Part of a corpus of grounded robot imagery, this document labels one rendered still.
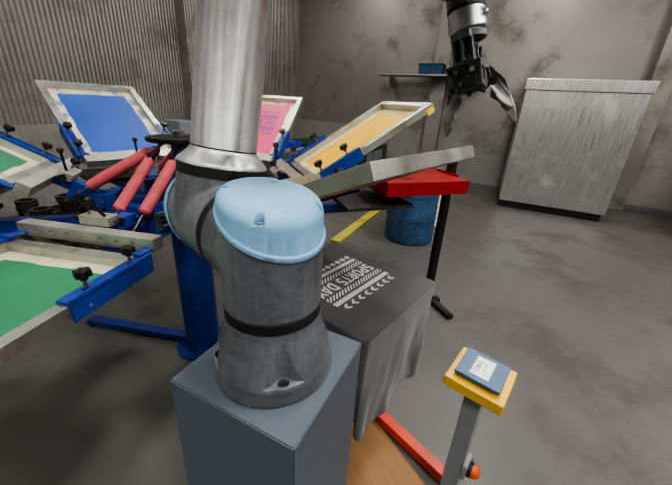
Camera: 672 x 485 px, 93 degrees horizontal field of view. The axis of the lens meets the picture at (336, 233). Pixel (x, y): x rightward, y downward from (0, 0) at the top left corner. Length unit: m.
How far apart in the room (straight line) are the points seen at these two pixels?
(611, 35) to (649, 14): 0.50
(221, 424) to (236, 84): 0.39
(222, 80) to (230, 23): 0.06
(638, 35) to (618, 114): 1.92
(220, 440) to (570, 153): 6.21
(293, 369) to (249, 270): 0.13
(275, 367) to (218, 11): 0.40
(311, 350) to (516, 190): 6.10
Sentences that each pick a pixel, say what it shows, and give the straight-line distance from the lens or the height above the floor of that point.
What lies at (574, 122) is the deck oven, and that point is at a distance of 6.33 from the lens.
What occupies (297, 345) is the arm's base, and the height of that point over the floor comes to 1.27.
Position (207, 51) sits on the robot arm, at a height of 1.57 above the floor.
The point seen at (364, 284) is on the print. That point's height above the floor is 0.95.
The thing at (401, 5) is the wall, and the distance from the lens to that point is 8.31.
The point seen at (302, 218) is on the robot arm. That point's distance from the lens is 0.32.
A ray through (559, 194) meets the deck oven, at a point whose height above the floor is 0.36.
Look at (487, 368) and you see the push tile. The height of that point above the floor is 0.97.
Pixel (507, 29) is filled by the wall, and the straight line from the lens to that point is 7.85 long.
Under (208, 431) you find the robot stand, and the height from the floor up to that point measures 1.15.
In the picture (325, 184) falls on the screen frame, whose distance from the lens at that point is 0.70.
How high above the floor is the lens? 1.52
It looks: 22 degrees down
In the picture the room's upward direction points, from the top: 4 degrees clockwise
